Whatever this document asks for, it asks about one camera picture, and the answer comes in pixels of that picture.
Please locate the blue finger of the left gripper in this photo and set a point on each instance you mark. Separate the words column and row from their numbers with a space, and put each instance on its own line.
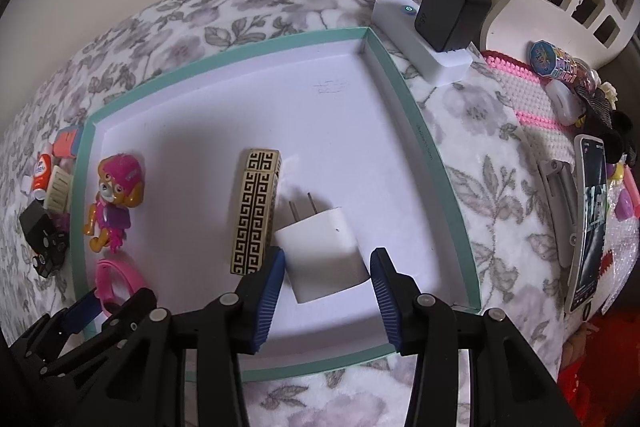
column 82, row 313
column 133, row 310

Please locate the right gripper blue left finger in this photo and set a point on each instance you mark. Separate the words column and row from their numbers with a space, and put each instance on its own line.
column 264, row 295

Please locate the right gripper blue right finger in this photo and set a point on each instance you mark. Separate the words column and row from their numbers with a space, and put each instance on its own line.
column 384, row 278

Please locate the white wall charger plug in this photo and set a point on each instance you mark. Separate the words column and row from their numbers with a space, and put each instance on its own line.
column 322, row 254

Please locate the black charger cube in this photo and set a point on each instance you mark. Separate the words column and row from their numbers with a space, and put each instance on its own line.
column 38, row 228

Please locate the gold black patterned lighter box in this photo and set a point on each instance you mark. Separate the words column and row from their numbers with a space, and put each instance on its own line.
column 258, row 193

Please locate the red stain remover bottle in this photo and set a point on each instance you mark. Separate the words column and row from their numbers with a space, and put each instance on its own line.
column 41, row 176

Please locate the paw patrol dog toy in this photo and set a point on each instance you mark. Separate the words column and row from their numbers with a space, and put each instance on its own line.
column 120, row 188

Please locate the white tape roll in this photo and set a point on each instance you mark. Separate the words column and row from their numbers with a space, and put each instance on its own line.
column 26, row 184

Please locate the coral blue toy case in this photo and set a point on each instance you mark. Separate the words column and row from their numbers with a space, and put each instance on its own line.
column 66, row 142

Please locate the black toy car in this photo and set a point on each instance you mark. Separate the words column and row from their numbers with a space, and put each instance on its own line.
column 49, row 253

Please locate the purple lighter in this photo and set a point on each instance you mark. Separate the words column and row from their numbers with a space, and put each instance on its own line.
column 62, row 222

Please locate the teal white shallow box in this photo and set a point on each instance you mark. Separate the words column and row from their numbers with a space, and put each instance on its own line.
column 335, row 106

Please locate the floral grey white blanket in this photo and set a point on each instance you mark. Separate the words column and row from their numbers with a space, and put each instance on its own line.
column 490, row 157

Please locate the grey hair clip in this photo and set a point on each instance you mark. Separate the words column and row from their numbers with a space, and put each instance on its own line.
column 560, row 188

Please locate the smartphone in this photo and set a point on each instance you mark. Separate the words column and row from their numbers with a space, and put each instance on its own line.
column 592, row 203

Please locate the pink white crochet mat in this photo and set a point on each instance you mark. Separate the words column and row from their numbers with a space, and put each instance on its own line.
column 533, row 109

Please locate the white small mouse-shaped object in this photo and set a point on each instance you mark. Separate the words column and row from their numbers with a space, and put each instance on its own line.
column 566, row 104

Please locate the white power strip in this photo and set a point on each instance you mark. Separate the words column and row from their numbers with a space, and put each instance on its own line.
column 396, row 19

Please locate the round colourful candy tube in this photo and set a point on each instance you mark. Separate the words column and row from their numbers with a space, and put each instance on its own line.
column 550, row 62

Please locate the black power adapter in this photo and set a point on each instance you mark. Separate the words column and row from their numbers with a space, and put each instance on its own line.
column 449, row 25

